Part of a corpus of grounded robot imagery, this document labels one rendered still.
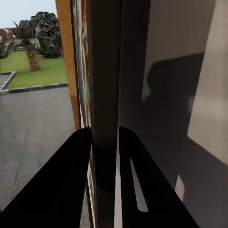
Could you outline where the poster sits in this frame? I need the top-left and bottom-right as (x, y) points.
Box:
(70, 0), (122, 228)

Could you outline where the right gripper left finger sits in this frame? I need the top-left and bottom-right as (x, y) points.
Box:
(0, 126), (92, 228)

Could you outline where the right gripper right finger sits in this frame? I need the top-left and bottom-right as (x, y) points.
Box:
(119, 127), (199, 228)

